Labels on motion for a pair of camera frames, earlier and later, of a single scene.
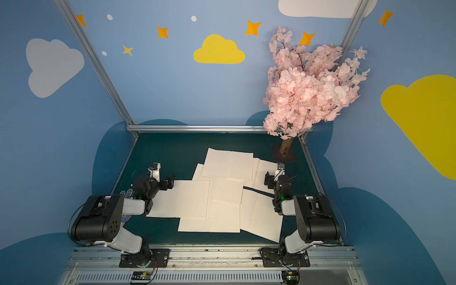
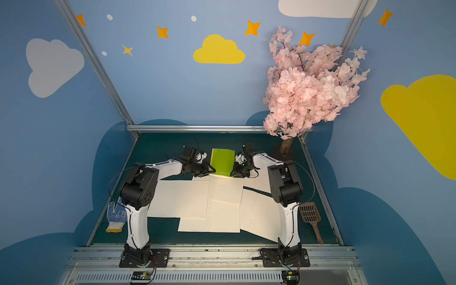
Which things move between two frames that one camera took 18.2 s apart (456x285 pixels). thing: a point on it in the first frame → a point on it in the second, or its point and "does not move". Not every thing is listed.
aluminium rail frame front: (101, 266) does not move
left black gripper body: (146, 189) → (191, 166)
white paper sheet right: (259, 216) does not move
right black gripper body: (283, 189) → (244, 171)
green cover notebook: (228, 164) does not move
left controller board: (141, 275) does not move
